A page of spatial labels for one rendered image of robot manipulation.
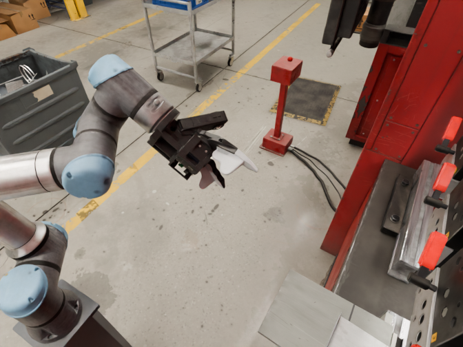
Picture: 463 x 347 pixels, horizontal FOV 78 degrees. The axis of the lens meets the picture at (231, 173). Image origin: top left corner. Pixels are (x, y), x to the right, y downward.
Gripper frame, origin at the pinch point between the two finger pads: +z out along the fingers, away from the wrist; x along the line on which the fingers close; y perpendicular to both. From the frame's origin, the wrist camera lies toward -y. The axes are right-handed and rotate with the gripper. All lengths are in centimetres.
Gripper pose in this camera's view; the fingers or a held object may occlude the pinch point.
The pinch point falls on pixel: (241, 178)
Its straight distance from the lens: 61.7
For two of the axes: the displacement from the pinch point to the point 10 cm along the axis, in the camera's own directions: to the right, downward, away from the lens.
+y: -5.1, 7.2, -4.8
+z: 7.4, 6.5, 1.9
